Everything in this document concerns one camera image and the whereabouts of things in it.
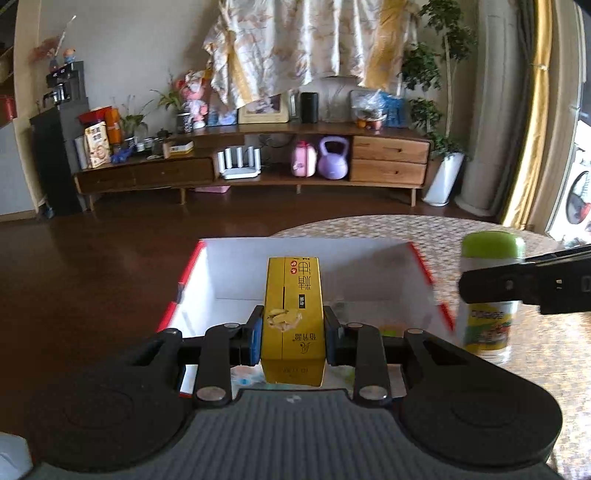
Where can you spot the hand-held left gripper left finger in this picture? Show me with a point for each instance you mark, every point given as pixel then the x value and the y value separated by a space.
pixel 253 340

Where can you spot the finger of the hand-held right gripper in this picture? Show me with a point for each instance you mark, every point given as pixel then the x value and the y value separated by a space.
pixel 508 284
pixel 568 253

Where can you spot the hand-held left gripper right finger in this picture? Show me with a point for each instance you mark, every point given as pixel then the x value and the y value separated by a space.
pixel 330 341

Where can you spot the white bottle with green cap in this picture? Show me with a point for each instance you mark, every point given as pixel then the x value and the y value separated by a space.
pixel 491 314

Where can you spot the small yellow box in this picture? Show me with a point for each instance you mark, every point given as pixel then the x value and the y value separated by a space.
pixel 291 323

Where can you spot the red cardboard box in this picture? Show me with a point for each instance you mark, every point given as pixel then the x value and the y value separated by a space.
pixel 217 277

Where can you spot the washing machine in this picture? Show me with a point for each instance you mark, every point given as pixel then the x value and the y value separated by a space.
pixel 578 194

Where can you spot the yellow curtain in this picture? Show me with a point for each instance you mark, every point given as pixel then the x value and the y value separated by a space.
pixel 531 138

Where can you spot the white standing air conditioner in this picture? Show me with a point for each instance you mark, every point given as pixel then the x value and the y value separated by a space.
pixel 498 115

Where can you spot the flat pink box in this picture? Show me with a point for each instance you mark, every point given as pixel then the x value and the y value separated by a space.
pixel 212 189

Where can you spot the wooden media cabinet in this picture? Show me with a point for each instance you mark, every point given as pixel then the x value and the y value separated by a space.
pixel 388 161

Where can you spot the white router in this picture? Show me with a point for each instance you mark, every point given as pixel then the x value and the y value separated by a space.
pixel 239 163

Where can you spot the purple kettlebell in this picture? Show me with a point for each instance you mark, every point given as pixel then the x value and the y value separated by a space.
pixel 333 159

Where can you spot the pink toy suitcase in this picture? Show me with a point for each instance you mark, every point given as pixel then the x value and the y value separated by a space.
pixel 303 159

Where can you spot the small cardboard box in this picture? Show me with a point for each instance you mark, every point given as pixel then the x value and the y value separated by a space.
pixel 178 148

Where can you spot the tall potted plant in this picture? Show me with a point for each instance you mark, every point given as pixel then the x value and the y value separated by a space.
pixel 443 69

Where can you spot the clear plastic bag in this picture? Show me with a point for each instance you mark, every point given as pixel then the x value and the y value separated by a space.
pixel 367 109

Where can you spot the black speaker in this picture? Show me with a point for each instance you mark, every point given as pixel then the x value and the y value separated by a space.
pixel 309 107

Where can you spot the small potted plant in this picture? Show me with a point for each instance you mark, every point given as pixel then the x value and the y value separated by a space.
pixel 176 110

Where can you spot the pink doll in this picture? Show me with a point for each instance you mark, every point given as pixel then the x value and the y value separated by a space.
pixel 196 101

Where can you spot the beige snack box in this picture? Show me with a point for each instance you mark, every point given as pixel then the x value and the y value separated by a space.
pixel 98 146

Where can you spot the black cabinet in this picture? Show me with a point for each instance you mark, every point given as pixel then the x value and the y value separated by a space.
pixel 53 161

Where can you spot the printed cloth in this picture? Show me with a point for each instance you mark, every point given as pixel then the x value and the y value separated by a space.
pixel 300 41

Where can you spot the black coffee machine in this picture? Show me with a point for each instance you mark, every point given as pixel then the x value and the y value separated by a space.
pixel 64 85

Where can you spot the yellow picture frame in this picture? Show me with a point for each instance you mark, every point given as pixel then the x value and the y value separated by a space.
pixel 263 110

